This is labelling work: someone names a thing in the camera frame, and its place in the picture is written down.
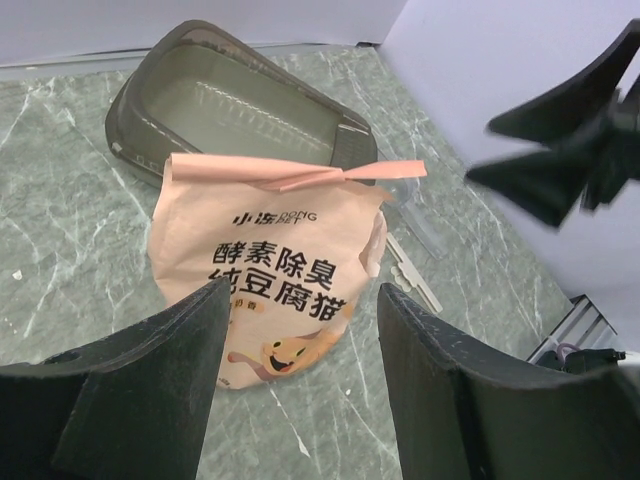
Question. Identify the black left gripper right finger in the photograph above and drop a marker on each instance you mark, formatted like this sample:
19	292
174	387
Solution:
464	410

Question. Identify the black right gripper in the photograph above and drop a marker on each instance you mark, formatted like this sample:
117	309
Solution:
547	184

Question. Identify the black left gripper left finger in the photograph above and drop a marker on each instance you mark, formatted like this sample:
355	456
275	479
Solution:
132	405

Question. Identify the white bag sealing clip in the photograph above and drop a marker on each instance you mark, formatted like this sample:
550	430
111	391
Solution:
408	277

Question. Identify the orange cat litter bag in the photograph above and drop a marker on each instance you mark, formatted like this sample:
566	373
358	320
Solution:
298	243

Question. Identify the clear plastic litter scoop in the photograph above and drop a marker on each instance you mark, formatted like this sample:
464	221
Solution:
408	202

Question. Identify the grey plastic litter box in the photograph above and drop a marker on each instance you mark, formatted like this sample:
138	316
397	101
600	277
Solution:
201	90

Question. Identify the aluminium rail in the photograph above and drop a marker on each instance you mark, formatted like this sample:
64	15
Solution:
583	327

